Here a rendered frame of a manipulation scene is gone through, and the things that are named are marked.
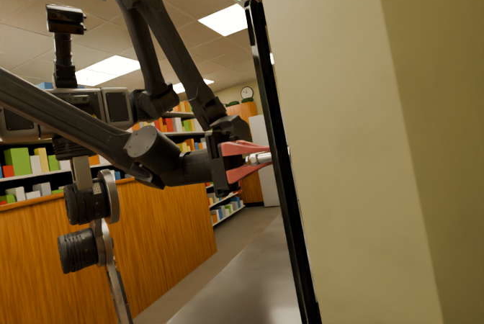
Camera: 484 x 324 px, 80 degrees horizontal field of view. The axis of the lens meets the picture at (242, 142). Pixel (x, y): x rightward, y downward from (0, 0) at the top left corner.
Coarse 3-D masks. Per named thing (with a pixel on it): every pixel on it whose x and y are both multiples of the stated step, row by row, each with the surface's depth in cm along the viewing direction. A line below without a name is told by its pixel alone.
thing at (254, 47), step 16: (256, 48) 32; (256, 64) 32; (272, 64) 36; (272, 128) 32; (272, 144) 32; (288, 144) 36; (272, 160) 32; (288, 224) 32; (288, 240) 32; (304, 304) 32; (304, 320) 32
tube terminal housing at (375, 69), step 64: (320, 0) 28; (384, 0) 26; (448, 0) 29; (320, 64) 29; (384, 64) 26; (448, 64) 29; (320, 128) 29; (384, 128) 27; (448, 128) 28; (320, 192) 30; (384, 192) 27; (448, 192) 27; (320, 256) 30; (384, 256) 27; (448, 256) 26; (384, 320) 28; (448, 320) 26
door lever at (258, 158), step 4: (260, 152) 40; (264, 152) 40; (268, 152) 41; (248, 156) 38; (252, 156) 38; (256, 156) 37; (260, 156) 37; (264, 156) 37; (268, 156) 37; (248, 160) 38; (252, 160) 38; (256, 160) 37; (260, 160) 37; (264, 160) 37; (268, 160) 37; (248, 164) 38; (252, 164) 38; (256, 164) 38
